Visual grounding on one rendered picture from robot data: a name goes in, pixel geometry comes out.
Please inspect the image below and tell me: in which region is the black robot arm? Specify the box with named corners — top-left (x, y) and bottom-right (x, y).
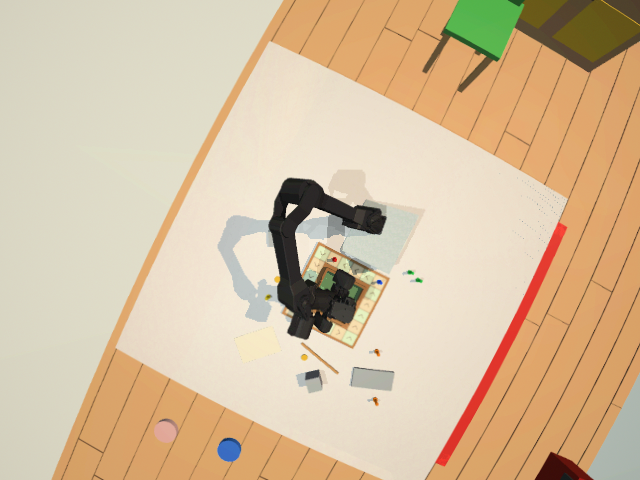
top-left (268, 177), bottom-right (387, 340)

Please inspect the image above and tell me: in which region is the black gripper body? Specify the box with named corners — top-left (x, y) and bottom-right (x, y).
top-left (313, 269), bottom-right (356, 333)

